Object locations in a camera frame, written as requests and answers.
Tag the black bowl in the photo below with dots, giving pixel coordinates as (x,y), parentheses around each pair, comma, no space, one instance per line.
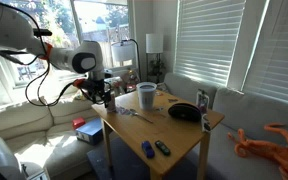
(184,112)

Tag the white window blind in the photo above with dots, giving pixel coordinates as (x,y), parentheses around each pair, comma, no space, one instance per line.
(280,50)
(207,36)

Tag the floor lamp with white shade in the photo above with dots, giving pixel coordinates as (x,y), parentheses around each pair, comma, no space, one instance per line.
(154,43)

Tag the green potted plant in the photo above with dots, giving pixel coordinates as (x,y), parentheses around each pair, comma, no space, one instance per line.
(156,68)

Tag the red box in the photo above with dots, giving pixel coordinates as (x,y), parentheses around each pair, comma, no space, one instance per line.
(78,122)

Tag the silver metal cup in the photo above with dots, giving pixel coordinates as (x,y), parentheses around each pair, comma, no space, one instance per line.
(147,91)

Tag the small dark flat figure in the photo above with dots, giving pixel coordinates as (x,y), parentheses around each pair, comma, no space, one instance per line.
(159,108)
(172,100)

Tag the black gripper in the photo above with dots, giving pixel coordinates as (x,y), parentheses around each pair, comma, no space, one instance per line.
(97,87)

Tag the gray sofa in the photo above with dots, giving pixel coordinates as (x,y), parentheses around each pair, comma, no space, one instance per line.
(250,113)

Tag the red and white toy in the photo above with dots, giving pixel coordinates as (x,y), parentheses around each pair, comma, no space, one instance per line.
(131,87)

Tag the arc lamp with white shade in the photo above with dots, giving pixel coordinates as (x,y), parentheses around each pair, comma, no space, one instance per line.
(123,52)

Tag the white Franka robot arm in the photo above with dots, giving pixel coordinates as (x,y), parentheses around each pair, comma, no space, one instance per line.
(4,23)

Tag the white pouch with dark label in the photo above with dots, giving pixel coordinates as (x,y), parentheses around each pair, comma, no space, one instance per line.
(206,123)

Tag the blue box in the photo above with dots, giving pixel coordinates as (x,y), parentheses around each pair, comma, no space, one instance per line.
(90,131)

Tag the dark floor rug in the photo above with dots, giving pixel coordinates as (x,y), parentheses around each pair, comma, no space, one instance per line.
(124,163)

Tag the wooden table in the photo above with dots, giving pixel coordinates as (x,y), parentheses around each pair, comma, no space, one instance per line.
(170,133)

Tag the cream sofa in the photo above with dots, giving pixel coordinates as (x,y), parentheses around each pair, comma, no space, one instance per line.
(34,123)

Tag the metal spoon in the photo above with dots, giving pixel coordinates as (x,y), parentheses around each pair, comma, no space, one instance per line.
(140,115)

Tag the white window frame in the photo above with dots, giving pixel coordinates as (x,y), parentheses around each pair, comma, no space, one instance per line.
(78,16)

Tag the orange octopus plush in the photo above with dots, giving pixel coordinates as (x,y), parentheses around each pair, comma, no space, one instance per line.
(277,153)

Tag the clear plastic cup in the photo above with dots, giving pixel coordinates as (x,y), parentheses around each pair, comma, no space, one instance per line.
(146,96)

